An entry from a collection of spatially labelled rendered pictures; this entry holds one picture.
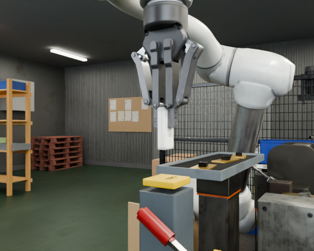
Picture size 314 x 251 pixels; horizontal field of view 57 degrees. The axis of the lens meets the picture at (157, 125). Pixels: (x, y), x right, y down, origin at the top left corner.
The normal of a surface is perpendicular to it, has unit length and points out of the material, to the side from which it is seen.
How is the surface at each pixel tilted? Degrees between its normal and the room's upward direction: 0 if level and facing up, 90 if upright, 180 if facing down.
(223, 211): 90
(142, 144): 90
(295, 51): 90
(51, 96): 90
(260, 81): 124
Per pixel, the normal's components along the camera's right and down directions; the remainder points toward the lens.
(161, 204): -0.52, 0.00
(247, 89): -0.50, 0.50
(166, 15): -0.01, 0.00
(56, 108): 0.89, 0.00
